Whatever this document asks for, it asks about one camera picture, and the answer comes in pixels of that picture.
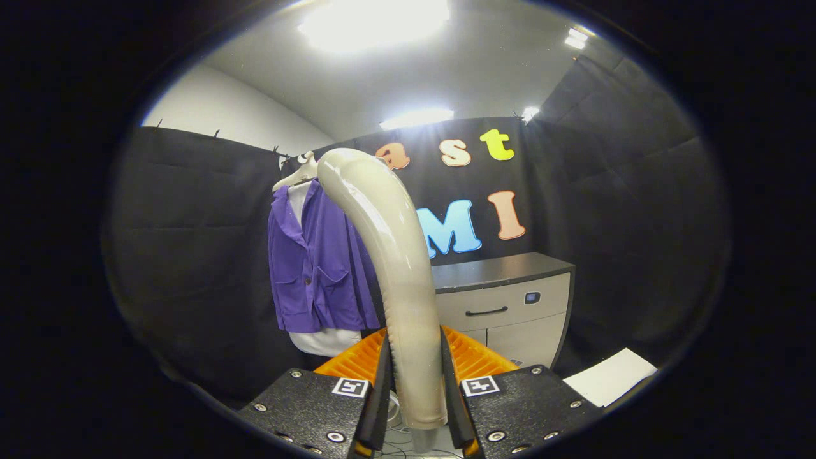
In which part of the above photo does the large ceiling light panel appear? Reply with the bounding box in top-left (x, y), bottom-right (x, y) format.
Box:
top-left (297, 0), bottom-right (451, 54)

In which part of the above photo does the purple jacket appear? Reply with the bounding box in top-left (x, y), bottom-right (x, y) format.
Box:
top-left (268, 178), bottom-right (382, 334)

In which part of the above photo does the white inner garment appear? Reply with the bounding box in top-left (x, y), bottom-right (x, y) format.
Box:
top-left (286, 184), bottom-right (363, 358)

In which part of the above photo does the grey cabinet with dark top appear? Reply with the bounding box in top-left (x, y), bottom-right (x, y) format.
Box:
top-left (430, 252), bottom-right (576, 370)

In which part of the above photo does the white plastic clothes hanger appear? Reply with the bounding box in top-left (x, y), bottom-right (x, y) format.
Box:
top-left (272, 151), bottom-right (320, 193)

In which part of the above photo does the white garment steamer handle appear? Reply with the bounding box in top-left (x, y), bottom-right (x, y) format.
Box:
top-left (317, 148), bottom-right (449, 431)

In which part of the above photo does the long ceiling light strip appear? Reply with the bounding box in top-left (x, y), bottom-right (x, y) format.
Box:
top-left (380, 108), bottom-right (455, 131)

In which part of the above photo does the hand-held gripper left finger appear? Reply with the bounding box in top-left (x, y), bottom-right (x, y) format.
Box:
top-left (236, 327), bottom-right (392, 459)

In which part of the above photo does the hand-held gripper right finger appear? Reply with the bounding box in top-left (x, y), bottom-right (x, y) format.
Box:
top-left (440, 325), bottom-right (603, 459)

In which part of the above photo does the white flat sheet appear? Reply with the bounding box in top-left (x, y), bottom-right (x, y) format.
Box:
top-left (564, 347), bottom-right (658, 408)

